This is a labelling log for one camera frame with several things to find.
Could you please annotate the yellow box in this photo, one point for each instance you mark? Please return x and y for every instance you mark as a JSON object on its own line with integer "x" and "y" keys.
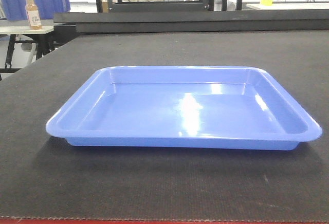
{"x": 266, "y": 2}

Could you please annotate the orange drink bottle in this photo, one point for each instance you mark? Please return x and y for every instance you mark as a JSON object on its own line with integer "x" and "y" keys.
{"x": 33, "y": 16}

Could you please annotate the blue plastic crate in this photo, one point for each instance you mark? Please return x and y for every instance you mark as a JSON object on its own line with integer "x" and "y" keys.
{"x": 15, "y": 9}

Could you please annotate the white side table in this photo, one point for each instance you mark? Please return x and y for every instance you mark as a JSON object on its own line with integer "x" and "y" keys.
{"x": 44, "y": 45}

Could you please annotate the blue plastic tray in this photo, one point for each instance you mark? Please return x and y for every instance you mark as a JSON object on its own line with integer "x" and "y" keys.
{"x": 230, "y": 107}

